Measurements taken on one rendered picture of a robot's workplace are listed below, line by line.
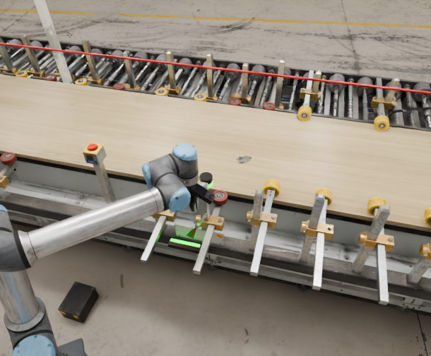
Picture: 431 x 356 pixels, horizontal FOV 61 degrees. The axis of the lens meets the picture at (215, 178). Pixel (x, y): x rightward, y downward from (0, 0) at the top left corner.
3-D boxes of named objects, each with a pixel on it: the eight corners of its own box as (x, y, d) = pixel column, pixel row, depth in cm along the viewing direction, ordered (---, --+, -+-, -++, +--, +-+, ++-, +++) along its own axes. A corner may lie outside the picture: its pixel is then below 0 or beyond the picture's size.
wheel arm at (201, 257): (201, 275, 163) (200, 270, 160) (193, 274, 163) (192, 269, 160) (224, 203, 192) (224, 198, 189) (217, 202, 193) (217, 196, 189)
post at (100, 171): (119, 223, 199) (98, 163, 167) (111, 222, 200) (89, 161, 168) (122, 217, 202) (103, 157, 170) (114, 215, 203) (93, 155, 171)
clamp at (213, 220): (222, 232, 179) (222, 225, 176) (195, 226, 182) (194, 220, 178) (225, 222, 183) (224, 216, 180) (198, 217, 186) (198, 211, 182)
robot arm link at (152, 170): (150, 179, 128) (181, 165, 133) (136, 160, 135) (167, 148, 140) (153, 196, 135) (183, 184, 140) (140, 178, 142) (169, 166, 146)
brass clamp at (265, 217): (274, 230, 167) (275, 223, 163) (245, 224, 170) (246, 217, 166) (276, 220, 171) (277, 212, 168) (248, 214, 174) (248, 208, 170)
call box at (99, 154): (100, 167, 166) (95, 154, 161) (86, 164, 168) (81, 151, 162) (107, 156, 171) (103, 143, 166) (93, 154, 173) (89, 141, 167)
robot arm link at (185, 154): (166, 146, 139) (189, 137, 143) (169, 169, 148) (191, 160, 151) (178, 160, 133) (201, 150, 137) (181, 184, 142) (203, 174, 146)
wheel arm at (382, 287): (386, 305, 140) (390, 301, 138) (376, 303, 141) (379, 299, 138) (380, 208, 174) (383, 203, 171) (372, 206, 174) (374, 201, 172)
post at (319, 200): (306, 263, 181) (325, 199, 147) (299, 261, 182) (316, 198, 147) (306, 257, 183) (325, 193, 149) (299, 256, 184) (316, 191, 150)
